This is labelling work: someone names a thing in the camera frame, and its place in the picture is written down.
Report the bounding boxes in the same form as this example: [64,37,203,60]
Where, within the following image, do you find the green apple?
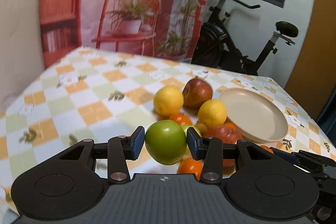
[145,120,187,165]

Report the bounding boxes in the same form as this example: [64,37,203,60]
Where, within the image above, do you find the yellow lemon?
[153,86,184,117]
[198,99,227,128]

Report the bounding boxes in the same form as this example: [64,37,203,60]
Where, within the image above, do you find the yellow-green fruit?
[181,123,209,136]

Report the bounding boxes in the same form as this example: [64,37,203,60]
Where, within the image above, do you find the red apple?
[182,78,213,109]
[202,124,244,168]

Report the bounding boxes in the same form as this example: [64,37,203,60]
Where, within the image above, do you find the small orange tangerine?
[169,113,193,125]

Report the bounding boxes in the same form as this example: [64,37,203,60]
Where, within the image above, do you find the beige plate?
[219,88,288,143]

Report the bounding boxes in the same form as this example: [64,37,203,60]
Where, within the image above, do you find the checkered floral tablecloth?
[0,47,336,196]

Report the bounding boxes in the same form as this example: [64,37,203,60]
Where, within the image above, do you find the black exercise bike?
[191,0,300,76]

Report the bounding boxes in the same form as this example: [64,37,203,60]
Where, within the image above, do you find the pink printed backdrop cloth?
[39,0,207,67]

